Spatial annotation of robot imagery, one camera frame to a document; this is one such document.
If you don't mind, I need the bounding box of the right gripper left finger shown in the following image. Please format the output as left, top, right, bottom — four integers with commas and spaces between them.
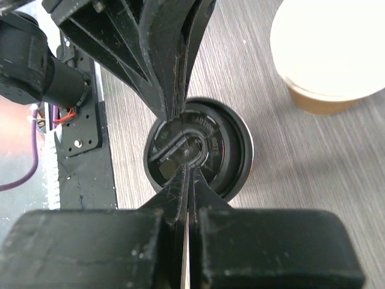
42, 0, 215, 121

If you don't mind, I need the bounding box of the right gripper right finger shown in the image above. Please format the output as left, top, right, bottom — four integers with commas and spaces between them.
1, 166, 365, 288

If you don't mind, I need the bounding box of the black lid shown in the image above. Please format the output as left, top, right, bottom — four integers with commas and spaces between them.
143, 98, 254, 202

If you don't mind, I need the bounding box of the paper cup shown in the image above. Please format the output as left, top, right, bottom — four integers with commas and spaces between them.
270, 1, 384, 115

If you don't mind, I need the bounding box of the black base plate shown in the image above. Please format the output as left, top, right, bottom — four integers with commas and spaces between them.
55, 35, 118, 210

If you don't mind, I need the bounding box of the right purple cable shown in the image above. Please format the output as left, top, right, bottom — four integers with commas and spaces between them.
0, 102, 42, 192

